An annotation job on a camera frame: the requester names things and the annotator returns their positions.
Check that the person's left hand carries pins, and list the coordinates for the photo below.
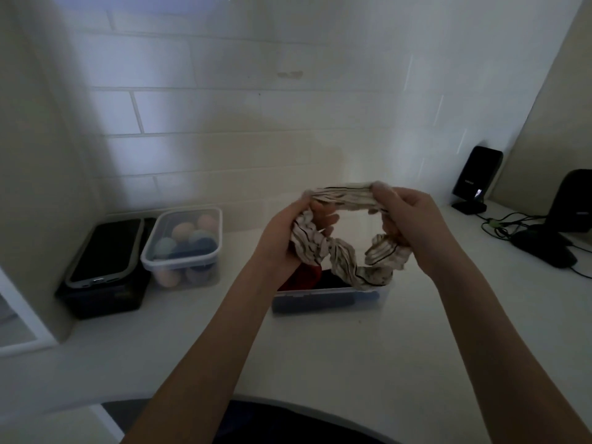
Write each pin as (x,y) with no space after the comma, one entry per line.
(277,240)

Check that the person's right hand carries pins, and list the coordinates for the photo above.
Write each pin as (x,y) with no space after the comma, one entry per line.
(418,226)

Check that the person's left fingers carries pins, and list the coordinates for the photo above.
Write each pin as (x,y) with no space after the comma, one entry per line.
(326,220)

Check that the person's right thumb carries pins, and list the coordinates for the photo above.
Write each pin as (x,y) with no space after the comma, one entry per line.
(385,195)

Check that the cream striped fabric scrunchie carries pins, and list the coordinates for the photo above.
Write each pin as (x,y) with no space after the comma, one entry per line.
(344,261)

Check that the person's right forearm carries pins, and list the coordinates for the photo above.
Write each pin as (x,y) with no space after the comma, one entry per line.
(499,360)

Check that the person's left forearm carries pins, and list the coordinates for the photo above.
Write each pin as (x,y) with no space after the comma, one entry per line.
(217,356)

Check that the black scrunchie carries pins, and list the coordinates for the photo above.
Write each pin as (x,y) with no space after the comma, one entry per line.
(332,280)

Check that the red scrunchie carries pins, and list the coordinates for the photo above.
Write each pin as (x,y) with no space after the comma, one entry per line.
(303,278)

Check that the clear plastic storage box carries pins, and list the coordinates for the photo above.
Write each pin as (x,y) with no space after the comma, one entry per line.
(333,300)

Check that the dark blue scrunchie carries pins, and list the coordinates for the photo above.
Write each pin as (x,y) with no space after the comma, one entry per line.
(314,303)

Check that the small black speaker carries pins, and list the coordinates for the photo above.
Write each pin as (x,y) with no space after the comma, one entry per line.
(476,173)

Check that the pile of coloured makeup sponges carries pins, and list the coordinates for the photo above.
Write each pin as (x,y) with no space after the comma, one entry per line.
(194,245)

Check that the clear lidded plastic container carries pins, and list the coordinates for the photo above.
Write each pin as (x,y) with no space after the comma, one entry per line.
(185,254)

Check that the large black speaker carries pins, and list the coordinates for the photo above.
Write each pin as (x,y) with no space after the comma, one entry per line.
(562,217)

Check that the person's dark clothing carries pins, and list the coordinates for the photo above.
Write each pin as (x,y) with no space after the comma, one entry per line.
(296,425)

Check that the smartphone in grey case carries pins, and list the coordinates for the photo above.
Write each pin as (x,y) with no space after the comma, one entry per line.
(104,254)

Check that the black rectangular box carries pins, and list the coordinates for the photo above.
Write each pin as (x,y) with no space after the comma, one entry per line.
(106,298)

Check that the white frame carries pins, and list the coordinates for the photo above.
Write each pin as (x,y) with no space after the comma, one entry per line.
(23,337)

